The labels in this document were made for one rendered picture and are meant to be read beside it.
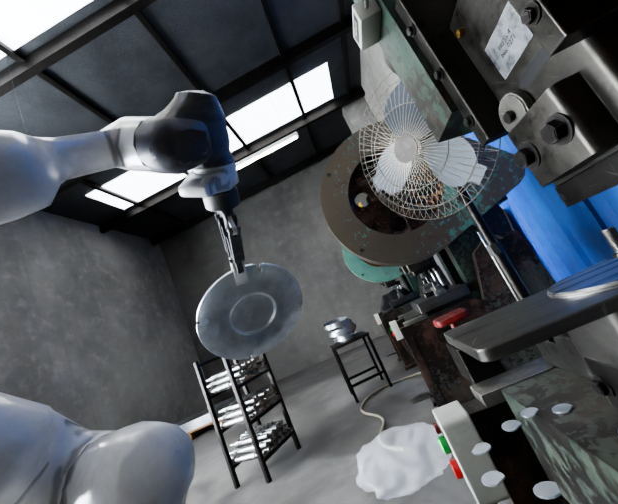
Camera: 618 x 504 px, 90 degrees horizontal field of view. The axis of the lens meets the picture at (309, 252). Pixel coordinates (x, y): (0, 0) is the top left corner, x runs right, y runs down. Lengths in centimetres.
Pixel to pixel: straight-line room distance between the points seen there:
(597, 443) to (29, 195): 67
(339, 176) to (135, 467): 163
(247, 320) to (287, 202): 678
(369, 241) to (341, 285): 532
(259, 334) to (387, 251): 100
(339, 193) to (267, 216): 588
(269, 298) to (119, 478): 53
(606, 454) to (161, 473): 43
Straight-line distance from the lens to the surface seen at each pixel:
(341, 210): 176
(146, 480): 43
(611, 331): 40
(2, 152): 50
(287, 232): 737
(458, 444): 63
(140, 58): 453
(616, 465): 42
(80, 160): 64
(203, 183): 61
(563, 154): 44
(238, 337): 87
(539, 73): 48
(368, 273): 341
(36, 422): 48
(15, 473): 47
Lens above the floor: 86
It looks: 12 degrees up
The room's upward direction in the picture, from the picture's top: 24 degrees counter-clockwise
